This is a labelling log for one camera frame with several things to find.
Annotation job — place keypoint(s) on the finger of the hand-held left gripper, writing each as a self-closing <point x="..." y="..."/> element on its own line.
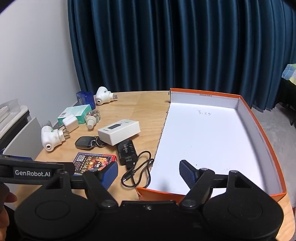
<point x="68" y="168"/>

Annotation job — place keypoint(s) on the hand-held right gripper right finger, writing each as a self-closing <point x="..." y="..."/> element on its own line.
<point x="187" y="172"/>

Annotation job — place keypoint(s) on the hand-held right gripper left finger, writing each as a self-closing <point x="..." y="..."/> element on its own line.
<point x="111" y="174"/>

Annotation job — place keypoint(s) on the black key fob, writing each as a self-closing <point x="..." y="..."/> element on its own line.
<point x="83" y="142"/>

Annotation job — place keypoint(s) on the orange cardboard box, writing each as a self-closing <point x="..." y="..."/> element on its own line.
<point x="208" y="139"/>

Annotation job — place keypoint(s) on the white rectangular box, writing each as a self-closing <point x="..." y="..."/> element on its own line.
<point x="118" y="133"/>

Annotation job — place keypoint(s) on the blue plastic case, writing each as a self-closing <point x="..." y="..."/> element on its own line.
<point x="85" y="98"/>

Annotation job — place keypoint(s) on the person's left hand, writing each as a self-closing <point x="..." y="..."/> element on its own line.
<point x="9" y="198"/>

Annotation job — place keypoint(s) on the grey panel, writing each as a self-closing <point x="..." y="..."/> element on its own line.
<point x="23" y="139"/>

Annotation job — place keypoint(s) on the white charger plug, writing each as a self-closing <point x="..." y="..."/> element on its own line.
<point x="71" y="124"/>

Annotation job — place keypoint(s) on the clear bottle with white cap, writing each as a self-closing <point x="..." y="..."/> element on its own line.
<point x="92" y="116"/>

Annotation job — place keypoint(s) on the teal and white box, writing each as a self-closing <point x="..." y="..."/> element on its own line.
<point x="77" y="111"/>

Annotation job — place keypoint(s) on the clear plastic container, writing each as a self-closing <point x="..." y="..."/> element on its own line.
<point x="13" y="111"/>

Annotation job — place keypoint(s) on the black stand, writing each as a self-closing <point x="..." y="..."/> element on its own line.
<point x="286" y="99"/>

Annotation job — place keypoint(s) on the blue curtain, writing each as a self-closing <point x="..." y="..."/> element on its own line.
<point x="161" y="46"/>

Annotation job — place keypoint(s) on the checked cloth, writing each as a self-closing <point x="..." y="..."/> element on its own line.
<point x="290" y="73"/>

